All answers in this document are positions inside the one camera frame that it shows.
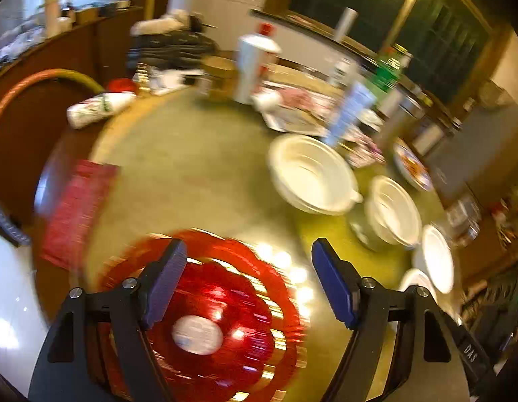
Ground blue patterned food plate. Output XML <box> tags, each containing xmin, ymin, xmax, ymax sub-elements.
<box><xmin>393</xmin><ymin>139</ymin><xmax>434</xmax><ymax>192</ymax></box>

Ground amber glass jar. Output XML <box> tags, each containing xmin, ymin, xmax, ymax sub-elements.
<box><xmin>198</xmin><ymin>55</ymin><xmax>238</xmax><ymax>101</ymax></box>

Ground small white cup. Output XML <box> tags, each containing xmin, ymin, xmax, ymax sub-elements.
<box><xmin>251</xmin><ymin>89</ymin><xmax>283</xmax><ymax>114</ymax></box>

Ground white liquor bottle red cap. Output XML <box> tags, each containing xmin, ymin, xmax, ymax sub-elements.
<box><xmin>234</xmin><ymin>23</ymin><xmax>281</xmax><ymax>105</ymax></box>

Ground green plastic bottle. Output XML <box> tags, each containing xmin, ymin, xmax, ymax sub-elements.
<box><xmin>366</xmin><ymin>44</ymin><xmax>412</xmax><ymax>104</ymax></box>

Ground hula hoop ring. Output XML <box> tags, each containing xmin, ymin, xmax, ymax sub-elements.
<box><xmin>0</xmin><ymin>67</ymin><xmax>107</xmax><ymax>248</ymax></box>

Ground small red scalloped plate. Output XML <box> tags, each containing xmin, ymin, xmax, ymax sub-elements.
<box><xmin>147</xmin><ymin>261</ymin><xmax>274</xmax><ymax>401</ymax></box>

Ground white plastic bottle lying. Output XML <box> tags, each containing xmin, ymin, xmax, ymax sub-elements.
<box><xmin>66</xmin><ymin>92</ymin><xmax>136</xmax><ymax>130</ymax></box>

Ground white disposable plate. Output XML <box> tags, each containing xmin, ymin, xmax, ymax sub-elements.
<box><xmin>398</xmin><ymin>268</ymin><xmax>437</xmax><ymax>300</ymax></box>

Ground white roll on windowsill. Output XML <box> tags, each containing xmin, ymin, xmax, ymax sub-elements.
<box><xmin>333</xmin><ymin>7</ymin><xmax>358</xmax><ymax>43</ymax></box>

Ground large white disposable bowl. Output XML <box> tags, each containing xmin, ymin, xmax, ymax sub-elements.
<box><xmin>267</xmin><ymin>134</ymin><xmax>363</xmax><ymax>216</ymax></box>

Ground red rectangular box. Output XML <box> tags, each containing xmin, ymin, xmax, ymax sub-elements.
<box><xmin>41</xmin><ymin>160</ymin><xmax>120</xmax><ymax>271</ymax></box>

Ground large red scalloped plate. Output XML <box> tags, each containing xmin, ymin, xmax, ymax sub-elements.
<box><xmin>97</xmin><ymin>229</ymin><xmax>307</xmax><ymax>401</ymax></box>

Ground dark folded jacket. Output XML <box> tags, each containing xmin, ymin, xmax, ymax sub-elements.
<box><xmin>126</xmin><ymin>30</ymin><xmax>218</xmax><ymax>71</ymax></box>

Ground grey refrigerator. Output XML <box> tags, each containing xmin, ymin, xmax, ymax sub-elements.
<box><xmin>425</xmin><ymin>103</ymin><xmax>518</xmax><ymax>210</ymax></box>

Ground tall white blue tube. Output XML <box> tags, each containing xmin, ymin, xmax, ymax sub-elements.
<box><xmin>323</xmin><ymin>82</ymin><xmax>375</xmax><ymax>147</ymax></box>

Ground beige thermos on sideboard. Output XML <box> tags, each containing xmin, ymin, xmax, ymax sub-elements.
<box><xmin>44</xmin><ymin>0</ymin><xmax>61</xmax><ymax>39</ymax></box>

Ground small white disposable bowl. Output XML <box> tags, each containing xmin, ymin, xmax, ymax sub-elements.
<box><xmin>412</xmin><ymin>224</ymin><xmax>454</xmax><ymax>294</ymax></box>

